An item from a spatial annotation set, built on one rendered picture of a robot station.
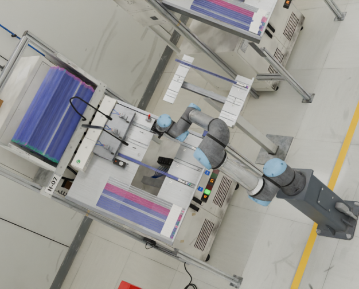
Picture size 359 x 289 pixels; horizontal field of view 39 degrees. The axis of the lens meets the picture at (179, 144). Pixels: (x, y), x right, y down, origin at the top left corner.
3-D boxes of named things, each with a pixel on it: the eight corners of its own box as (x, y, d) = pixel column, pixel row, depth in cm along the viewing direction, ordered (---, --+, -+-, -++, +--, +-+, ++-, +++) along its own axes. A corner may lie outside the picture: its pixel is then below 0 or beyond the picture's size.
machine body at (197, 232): (244, 180, 383) (192, 143, 345) (209, 267, 367) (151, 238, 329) (188, 169, 432) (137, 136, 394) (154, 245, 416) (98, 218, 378)
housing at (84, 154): (119, 106, 329) (117, 99, 315) (86, 174, 318) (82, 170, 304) (108, 102, 330) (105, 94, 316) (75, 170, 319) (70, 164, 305)
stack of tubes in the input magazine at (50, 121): (95, 89, 308) (61, 65, 292) (57, 163, 296) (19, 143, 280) (85, 89, 318) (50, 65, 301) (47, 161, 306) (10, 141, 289)
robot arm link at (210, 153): (285, 189, 270) (213, 136, 246) (269, 212, 270) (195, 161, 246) (273, 182, 280) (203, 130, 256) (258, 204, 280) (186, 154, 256)
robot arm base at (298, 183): (309, 171, 279) (300, 164, 273) (301, 196, 275) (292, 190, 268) (286, 170, 290) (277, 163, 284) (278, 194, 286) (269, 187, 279)
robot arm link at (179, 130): (194, 127, 284) (178, 115, 284) (182, 143, 284) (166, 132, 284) (192, 127, 292) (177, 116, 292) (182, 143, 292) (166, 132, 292)
